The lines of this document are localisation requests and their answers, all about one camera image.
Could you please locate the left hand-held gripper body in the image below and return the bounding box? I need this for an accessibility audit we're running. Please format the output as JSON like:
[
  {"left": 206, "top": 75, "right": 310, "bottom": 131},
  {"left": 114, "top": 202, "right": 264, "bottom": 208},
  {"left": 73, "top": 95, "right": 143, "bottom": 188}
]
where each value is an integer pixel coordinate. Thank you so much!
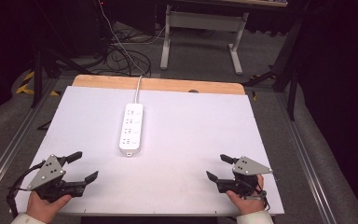
[{"left": 27, "top": 154, "right": 87, "bottom": 203}]

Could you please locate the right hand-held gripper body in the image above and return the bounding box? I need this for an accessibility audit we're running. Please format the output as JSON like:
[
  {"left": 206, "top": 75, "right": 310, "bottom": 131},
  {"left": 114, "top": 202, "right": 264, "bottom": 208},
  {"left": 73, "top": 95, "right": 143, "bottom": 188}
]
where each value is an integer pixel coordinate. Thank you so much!
[{"left": 215, "top": 155, "right": 273, "bottom": 201}]

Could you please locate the person's left hand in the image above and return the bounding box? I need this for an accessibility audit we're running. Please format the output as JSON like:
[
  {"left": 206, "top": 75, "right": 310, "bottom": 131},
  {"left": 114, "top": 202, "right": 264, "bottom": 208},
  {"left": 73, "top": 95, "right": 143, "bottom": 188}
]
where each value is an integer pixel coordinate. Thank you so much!
[{"left": 25, "top": 189, "right": 73, "bottom": 224}]

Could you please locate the person's right hand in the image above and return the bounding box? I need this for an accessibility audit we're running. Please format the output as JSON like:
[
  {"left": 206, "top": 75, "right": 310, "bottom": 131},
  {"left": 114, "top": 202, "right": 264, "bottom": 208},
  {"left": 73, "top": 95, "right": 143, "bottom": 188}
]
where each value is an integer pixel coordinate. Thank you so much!
[{"left": 225, "top": 174, "right": 266, "bottom": 216}]

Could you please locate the white table cover sheet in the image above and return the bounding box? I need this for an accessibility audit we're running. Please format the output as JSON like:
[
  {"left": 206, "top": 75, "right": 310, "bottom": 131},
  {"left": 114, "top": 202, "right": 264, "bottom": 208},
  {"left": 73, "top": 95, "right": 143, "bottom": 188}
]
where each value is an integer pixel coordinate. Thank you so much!
[{"left": 14, "top": 85, "right": 285, "bottom": 217}]

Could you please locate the white power strip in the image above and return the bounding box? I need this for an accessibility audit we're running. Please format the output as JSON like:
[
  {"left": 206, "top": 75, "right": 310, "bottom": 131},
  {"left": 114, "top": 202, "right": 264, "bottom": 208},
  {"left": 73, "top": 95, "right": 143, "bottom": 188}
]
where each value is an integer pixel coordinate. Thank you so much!
[{"left": 118, "top": 103, "right": 145, "bottom": 158}]

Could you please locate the yellow black hazard tape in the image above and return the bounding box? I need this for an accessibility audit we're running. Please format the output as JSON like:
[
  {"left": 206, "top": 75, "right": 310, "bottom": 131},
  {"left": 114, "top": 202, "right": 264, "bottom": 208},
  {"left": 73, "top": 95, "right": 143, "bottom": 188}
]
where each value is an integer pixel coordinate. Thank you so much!
[{"left": 15, "top": 70, "right": 61, "bottom": 96}]

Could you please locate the black metal stand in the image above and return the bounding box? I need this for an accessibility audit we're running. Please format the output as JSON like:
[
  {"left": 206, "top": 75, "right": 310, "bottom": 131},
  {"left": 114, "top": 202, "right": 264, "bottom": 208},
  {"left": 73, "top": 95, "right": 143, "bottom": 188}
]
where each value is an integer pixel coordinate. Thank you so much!
[
  {"left": 241, "top": 17, "right": 304, "bottom": 121},
  {"left": 29, "top": 43, "right": 91, "bottom": 109}
]

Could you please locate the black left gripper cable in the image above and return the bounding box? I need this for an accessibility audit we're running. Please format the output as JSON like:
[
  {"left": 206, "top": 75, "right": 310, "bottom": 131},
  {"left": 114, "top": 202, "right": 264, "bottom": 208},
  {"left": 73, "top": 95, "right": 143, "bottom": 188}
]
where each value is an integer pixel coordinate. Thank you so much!
[{"left": 6, "top": 161, "right": 46, "bottom": 219}]

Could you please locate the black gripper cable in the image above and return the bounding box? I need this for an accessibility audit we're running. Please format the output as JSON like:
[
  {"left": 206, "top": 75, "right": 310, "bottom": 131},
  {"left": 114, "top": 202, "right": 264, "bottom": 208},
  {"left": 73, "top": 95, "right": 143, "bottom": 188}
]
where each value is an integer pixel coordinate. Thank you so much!
[
  {"left": 6, "top": 161, "right": 46, "bottom": 219},
  {"left": 255, "top": 181, "right": 272, "bottom": 213}
]

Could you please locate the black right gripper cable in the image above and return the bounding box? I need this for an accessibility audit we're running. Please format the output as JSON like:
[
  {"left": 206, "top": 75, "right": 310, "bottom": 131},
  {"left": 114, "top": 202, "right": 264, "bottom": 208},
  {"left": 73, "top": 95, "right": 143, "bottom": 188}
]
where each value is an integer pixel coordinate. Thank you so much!
[{"left": 255, "top": 181, "right": 272, "bottom": 213}]

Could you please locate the metal floor rail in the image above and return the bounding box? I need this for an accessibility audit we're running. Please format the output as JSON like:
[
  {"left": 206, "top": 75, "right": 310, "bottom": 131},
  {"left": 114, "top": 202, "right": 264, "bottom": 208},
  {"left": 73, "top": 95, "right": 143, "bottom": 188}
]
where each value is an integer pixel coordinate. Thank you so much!
[
  {"left": 275, "top": 92, "right": 335, "bottom": 224},
  {"left": 0, "top": 77, "right": 61, "bottom": 202}
]

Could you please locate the white power strip cable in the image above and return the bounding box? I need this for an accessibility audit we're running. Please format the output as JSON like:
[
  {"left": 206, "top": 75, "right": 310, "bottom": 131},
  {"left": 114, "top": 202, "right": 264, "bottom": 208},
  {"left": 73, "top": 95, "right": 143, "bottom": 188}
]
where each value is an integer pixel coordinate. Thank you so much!
[{"left": 97, "top": 0, "right": 167, "bottom": 105}]

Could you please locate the bundle of black floor cables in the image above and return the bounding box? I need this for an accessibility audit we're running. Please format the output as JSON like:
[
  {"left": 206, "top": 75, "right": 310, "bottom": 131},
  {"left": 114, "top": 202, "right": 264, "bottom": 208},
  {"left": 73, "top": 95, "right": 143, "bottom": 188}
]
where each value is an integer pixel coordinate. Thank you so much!
[{"left": 91, "top": 29, "right": 153, "bottom": 77}]

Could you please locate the white metal desk frame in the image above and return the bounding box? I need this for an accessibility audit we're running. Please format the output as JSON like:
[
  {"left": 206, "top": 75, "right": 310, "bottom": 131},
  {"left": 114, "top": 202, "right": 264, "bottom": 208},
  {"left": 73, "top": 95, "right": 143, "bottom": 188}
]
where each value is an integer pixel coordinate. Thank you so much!
[{"left": 159, "top": 4, "right": 250, "bottom": 76}]

